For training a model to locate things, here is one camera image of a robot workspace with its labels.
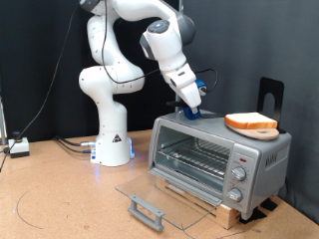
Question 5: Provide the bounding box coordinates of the glass oven door with handle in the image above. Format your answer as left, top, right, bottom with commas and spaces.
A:
115, 167, 223, 232

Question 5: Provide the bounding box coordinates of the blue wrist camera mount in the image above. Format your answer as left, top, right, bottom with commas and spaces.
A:
194, 78, 207, 97

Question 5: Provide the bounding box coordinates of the blue printed grip block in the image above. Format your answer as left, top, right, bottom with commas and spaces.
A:
183, 107, 202, 120

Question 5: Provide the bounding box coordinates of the wooden block under oven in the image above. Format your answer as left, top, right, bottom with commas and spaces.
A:
155, 175, 242, 231

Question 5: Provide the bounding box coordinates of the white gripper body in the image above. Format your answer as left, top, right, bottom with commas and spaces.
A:
169, 68, 203, 110

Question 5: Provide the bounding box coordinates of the black metal bookend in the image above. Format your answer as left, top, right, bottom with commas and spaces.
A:
256, 77, 287, 134

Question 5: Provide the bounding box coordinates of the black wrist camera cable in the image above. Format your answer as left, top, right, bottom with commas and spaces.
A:
100, 0, 219, 95

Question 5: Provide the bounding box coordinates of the black foam pad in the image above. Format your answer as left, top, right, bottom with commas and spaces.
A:
260, 198, 279, 212
238, 207, 267, 225

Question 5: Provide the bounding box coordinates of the silver toaster oven body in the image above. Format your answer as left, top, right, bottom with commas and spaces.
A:
148, 111, 293, 221

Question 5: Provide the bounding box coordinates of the long black hanging cable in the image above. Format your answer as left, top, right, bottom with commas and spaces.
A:
0, 0, 83, 173

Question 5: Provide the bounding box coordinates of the wire oven rack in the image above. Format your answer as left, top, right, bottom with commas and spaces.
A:
156, 137, 231, 180

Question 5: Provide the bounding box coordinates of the silver oven knob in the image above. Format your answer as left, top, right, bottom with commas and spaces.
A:
231, 166, 247, 182
226, 187, 243, 203

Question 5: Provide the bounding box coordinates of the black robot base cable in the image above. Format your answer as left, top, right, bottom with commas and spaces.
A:
54, 134, 98, 148
57, 139, 94, 154

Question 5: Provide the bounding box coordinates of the vertical metal pole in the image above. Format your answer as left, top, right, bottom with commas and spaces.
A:
174, 0, 184, 114

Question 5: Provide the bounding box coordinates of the white bread slice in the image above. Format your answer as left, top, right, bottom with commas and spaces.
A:
224, 112, 278, 130

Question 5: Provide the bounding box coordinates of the round wooden board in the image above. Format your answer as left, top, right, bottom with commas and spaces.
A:
225, 122, 280, 141

